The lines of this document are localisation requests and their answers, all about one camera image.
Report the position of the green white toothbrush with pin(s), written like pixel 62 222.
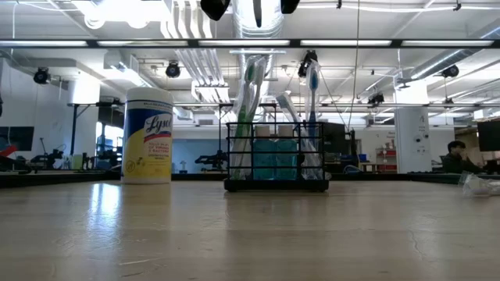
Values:
pixel 259 70
pixel 250 72

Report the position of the small teal mouthwash bottle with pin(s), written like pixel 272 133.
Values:
pixel 263 160
pixel 286 160

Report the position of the black background robot arm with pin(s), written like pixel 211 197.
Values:
pixel 48 159

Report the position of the black ceiling spotlight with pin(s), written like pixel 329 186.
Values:
pixel 173 70
pixel 376 99
pixel 450 71
pixel 41 75

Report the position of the Lysol disinfecting wipes canister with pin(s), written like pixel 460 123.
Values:
pixel 147 136

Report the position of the black cabinet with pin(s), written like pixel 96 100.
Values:
pixel 340 144

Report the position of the red storage shelf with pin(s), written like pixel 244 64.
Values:
pixel 386 160

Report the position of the white square column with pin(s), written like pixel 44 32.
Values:
pixel 412 148

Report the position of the red bar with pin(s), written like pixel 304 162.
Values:
pixel 8 151

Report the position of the person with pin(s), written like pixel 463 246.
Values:
pixel 457 162

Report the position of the black computer monitor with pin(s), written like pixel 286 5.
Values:
pixel 490 134

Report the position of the black overhead frame beam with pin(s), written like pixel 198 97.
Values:
pixel 242 43

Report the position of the silver ventilation duct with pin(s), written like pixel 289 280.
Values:
pixel 258 39

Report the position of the black overhead camera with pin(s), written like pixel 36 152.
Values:
pixel 308 64

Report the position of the black aluminium table frame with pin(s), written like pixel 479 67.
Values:
pixel 58 179

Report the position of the black wall screen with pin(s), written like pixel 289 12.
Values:
pixel 19 134

